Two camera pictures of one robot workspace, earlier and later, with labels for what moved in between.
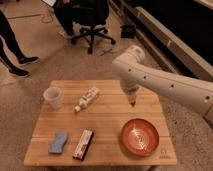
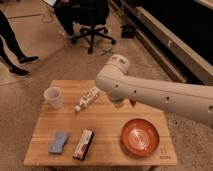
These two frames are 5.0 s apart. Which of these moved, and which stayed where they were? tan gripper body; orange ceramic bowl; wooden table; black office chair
Moved: tan gripper body
Stayed: wooden table; black office chair; orange ceramic bowl
